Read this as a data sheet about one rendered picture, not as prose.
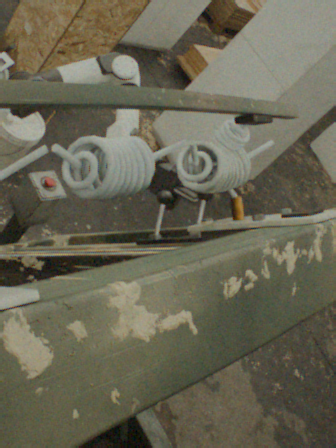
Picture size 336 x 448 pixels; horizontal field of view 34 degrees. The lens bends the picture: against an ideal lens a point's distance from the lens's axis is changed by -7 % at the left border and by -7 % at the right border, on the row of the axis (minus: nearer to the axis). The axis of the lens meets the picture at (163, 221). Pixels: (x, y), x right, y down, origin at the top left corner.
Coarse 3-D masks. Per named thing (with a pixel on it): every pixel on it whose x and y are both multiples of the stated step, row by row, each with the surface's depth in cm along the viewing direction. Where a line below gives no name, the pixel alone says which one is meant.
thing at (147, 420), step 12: (132, 420) 178; (144, 420) 178; (156, 420) 180; (108, 432) 176; (132, 432) 178; (144, 432) 175; (156, 432) 178; (84, 444) 172; (96, 444) 172; (108, 444) 174; (120, 444) 175; (132, 444) 178; (144, 444) 175; (156, 444) 175; (168, 444) 178
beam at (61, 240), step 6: (72, 234) 195; (36, 240) 189; (42, 240) 183; (48, 240) 183; (54, 240) 185; (60, 240) 187; (66, 240) 189; (0, 246) 179; (6, 246) 175; (12, 246) 172; (18, 246) 173; (24, 246) 175; (30, 246) 177; (36, 246) 179; (48, 246) 183; (54, 246) 185
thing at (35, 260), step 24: (240, 120) 70; (264, 120) 71; (216, 144) 74; (240, 144) 73; (216, 168) 75; (240, 216) 76; (264, 216) 70; (312, 216) 66; (0, 264) 111; (24, 264) 105; (48, 264) 100; (72, 264) 95; (96, 264) 91
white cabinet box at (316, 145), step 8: (328, 128) 610; (320, 136) 617; (328, 136) 610; (312, 144) 625; (320, 144) 618; (328, 144) 612; (320, 152) 619; (328, 152) 613; (320, 160) 620; (328, 160) 614; (328, 168) 615
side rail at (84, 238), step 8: (112, 232) 183; (120, 232) 176; (128, 232) 172; (136, 232) 170; (144, 232) 167; (152, 232) 165; (160, 232) 164; (168, 232) 162; (176, 232) 160; (184, 232) 158; (72, 240) 189; (80, 240) 186; (88, 240) 183; (96, 240) 181; (104, 240) 179; (112, 240) 176; (120, 240) 174; (128, 240) 172; (136, 240) 170
